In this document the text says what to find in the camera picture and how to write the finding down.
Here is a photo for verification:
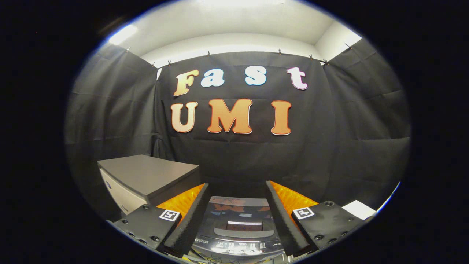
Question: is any row of black clips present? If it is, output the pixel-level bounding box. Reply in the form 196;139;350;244
126;43;352;67

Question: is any grey washing machine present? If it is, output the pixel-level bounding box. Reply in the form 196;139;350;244
190;196;287;263

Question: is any black backdrop cloth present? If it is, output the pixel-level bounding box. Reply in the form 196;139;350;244
65;37;411;220

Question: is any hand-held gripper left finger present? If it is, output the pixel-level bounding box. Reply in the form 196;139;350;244
112;183;211;258

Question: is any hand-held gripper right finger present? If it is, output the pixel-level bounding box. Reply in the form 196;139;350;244
265;180;374;258

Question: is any grey cabinet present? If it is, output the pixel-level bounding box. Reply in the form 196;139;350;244
97;154;202;217

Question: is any white table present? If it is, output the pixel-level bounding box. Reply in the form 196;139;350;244
342;199;377;221

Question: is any large ceiling light panel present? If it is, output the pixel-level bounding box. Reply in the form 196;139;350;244
197;0;287;6

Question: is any small ceiling light panel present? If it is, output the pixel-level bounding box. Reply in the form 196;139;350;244
109;24;139;45

